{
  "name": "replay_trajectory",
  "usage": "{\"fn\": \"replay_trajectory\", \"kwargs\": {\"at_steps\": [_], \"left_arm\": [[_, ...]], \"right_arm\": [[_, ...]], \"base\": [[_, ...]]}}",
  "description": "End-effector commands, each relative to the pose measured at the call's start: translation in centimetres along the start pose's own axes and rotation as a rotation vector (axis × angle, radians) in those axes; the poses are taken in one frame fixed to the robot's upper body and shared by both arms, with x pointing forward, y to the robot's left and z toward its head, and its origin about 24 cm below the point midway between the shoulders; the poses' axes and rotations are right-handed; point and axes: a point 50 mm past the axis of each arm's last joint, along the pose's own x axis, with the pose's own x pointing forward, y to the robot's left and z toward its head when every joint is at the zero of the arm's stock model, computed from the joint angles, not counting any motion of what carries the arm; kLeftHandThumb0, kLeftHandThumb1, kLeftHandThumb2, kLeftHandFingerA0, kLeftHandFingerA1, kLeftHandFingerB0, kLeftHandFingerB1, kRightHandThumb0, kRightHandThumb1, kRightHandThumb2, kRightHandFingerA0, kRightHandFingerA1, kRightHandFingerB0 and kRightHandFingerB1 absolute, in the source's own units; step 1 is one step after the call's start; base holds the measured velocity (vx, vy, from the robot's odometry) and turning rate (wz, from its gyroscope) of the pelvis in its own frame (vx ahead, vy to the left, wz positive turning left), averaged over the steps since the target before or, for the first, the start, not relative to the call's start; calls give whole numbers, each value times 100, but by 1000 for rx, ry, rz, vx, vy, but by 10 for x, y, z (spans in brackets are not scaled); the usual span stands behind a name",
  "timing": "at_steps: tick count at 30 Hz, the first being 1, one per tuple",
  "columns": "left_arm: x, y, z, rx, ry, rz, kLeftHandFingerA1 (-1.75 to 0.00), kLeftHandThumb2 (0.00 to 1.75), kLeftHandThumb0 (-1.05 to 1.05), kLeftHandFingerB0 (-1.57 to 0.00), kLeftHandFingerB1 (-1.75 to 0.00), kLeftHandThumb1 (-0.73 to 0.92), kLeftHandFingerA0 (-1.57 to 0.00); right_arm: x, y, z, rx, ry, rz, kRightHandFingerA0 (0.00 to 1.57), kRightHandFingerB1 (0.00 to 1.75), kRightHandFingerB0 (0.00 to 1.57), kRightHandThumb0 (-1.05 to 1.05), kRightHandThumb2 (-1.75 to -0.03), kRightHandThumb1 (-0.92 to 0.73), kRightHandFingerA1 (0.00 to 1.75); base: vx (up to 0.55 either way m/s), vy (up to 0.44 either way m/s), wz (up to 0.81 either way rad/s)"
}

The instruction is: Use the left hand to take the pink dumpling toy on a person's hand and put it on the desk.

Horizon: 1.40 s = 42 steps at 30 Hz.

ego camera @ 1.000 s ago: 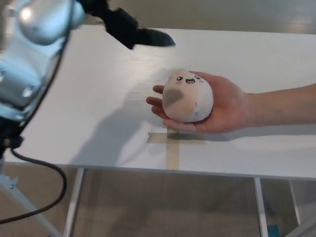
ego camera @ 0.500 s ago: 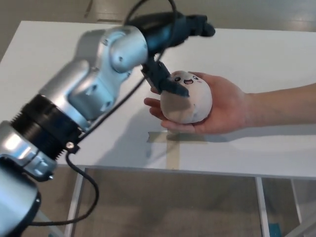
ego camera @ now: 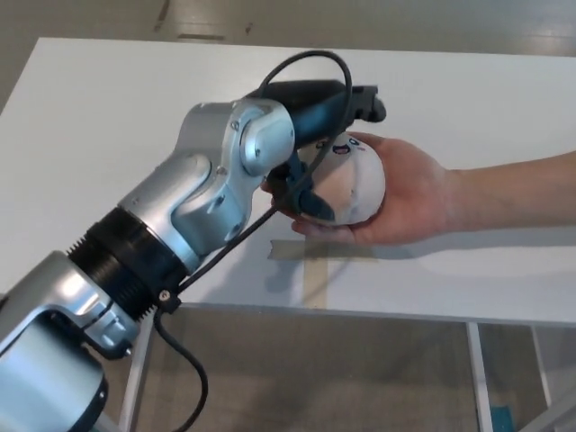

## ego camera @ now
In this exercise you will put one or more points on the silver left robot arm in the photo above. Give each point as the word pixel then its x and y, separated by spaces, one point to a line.
pixel 189 189

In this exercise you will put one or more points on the white plush ball toy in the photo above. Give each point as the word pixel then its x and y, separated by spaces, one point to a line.
pixel 360 180

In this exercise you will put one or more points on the teal floor marker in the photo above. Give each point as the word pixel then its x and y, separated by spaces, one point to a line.
pixel 499 418

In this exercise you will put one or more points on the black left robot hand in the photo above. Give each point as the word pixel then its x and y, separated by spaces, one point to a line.
pixel 315 108

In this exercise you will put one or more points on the person's bare hand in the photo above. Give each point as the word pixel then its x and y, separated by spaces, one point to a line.
pixel 409 198

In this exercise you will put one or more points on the grey diagonal bar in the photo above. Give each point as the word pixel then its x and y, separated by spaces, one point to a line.
pixel 558 416

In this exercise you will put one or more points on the white table leg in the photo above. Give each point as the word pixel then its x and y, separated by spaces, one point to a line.
pixel 135 382
pixel 479 382
pixel 541 369

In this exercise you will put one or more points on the person's bare forearm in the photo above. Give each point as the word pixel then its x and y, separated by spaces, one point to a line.
pixel 517 193

